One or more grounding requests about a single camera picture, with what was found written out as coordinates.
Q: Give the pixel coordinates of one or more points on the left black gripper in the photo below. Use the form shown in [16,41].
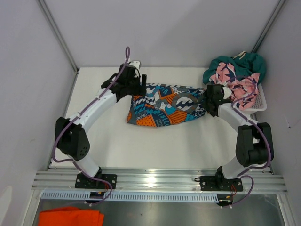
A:
[140,89]

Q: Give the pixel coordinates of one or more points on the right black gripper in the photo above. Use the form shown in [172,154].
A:
[204,104]

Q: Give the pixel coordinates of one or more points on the patterned orange blue shorts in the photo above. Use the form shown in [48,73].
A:
[166,105]

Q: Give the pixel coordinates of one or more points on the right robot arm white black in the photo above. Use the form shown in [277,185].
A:
[254,144]

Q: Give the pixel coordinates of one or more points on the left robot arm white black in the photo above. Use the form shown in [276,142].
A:
[71,133]

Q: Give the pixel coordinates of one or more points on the pink patterned shorts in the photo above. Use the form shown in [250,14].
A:
[244,91]

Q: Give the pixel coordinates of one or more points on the teal green shorts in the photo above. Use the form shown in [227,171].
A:
[244,63]

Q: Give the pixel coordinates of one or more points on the folded orange shorts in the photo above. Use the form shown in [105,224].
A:
[70,216]

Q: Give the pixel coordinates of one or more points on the white plastic basket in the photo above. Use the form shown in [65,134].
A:
[260,104]

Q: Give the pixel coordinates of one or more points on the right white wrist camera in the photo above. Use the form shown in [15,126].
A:
[226,92]

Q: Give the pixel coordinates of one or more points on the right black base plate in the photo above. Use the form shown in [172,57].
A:
[213,183]

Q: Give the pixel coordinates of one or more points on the aluminium mounting rail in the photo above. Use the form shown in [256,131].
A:
[157,180]

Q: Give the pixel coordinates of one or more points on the white slotted cable duct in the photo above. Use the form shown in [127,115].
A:
[130,196]

